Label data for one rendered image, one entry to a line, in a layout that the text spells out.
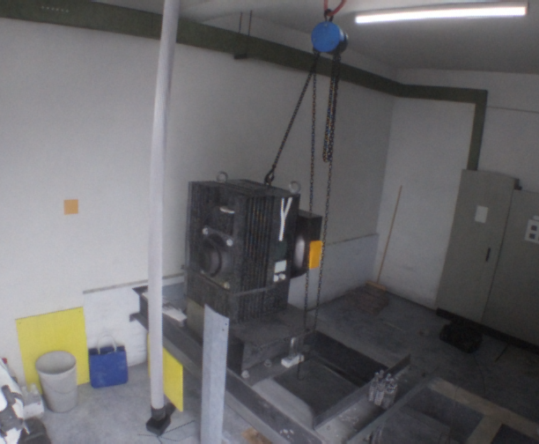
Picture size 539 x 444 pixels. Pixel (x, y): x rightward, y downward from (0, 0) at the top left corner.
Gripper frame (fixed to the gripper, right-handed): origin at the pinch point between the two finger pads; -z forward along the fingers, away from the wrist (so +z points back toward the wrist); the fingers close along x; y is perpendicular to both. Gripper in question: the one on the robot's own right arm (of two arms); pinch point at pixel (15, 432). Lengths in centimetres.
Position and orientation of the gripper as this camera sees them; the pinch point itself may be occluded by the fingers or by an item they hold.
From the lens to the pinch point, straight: 213.1
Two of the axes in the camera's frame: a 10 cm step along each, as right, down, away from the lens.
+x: 7.0, -2.9, 6.5
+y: -7.1, -2.2, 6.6
